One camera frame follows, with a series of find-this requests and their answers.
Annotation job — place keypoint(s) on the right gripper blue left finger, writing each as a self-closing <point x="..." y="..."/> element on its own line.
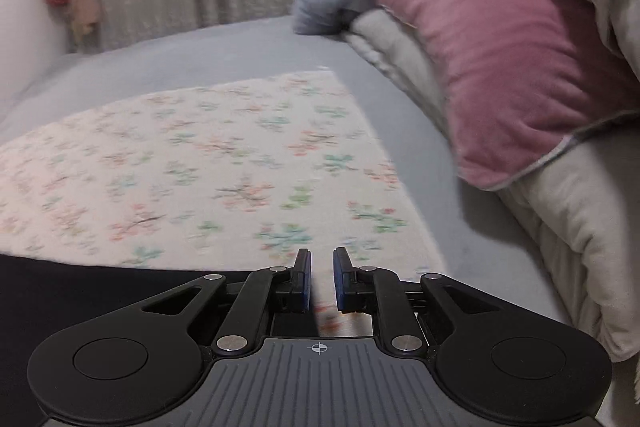
<point x="301" y="279"/>

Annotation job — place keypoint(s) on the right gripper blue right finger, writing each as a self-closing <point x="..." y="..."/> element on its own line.
<point x="342" y="273"/>

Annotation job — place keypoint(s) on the black pants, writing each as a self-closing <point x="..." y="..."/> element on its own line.
<point x="40" y="297"/>

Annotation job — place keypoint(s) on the floral white bed mat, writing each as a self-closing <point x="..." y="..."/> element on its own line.
<point x="233" y="177"/>

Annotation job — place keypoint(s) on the grey bed sheet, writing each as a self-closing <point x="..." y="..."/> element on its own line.
<point x="481" y="241"/>

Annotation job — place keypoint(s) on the beige grey folded quilt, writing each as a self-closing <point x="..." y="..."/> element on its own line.
<point x="582" y="210"/>

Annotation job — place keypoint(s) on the pink pillow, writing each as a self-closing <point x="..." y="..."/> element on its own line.
<point x="522" y="79"/>

